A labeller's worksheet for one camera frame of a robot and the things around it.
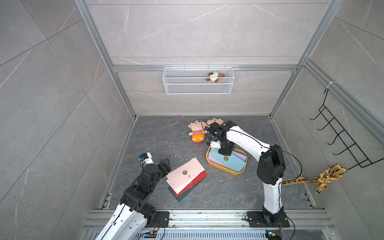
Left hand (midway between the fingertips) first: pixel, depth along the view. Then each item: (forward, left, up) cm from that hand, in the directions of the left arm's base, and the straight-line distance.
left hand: (166, 160), depth 77 cm
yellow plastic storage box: (-2, -34, -13) cm, 37 cm away
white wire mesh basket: (+53, -19, +13) cm, 58 cm away
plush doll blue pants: (+36, -33, -9) cm, 49 cm away
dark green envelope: (-14, -7, -18) cm, 23 cm away
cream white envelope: (-11, -5, -16) cm, 20 cm away
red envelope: (-3, -19, -17) cm, 25 cm away
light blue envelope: (+3, -36, -11) cm, 38 cm away
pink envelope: (-1, -9, -16) cm, 18 cm away
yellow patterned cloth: (-13, -76, +1) cm, 77 cm away
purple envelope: (+6, -28, -15) cm, 33 cm away
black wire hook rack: (+2, -84, +15) cm, 85 cm away
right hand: (+9, -36, -6) cm, 38 cm away
